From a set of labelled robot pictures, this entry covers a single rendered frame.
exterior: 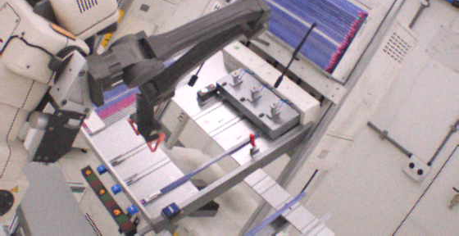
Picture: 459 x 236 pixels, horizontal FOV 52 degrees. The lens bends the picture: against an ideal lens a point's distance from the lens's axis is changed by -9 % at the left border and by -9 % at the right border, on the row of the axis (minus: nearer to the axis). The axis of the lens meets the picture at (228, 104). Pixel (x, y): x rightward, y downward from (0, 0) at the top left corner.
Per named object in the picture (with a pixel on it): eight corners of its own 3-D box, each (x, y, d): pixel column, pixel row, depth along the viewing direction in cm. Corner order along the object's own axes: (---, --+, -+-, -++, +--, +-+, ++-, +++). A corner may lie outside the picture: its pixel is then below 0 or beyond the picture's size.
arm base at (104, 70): (69, 50, 106) (94, 78, 100) (100, 37, 110) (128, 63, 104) (74, 80, 112) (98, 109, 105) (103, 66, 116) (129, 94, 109)
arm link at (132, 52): (104, 50, 107) (115, 70, 107) (143, 34, 113) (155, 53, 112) (97, 68, 115) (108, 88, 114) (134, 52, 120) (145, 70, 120)
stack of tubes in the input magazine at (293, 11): (326, 72, 181) (365, 10, 175) (238, 11, 211) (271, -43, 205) (341, 79, 191) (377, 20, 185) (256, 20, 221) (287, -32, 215)
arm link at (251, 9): (264, -25, 128) (285, 6, 126) (247, 0, 140) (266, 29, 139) (107, 43, 110) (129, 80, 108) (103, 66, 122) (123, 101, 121)
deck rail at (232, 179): (156, 234, 163) (153, 224, 159) (152, 230, 165) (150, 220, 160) (313, 134, 193) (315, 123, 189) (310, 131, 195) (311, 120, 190)
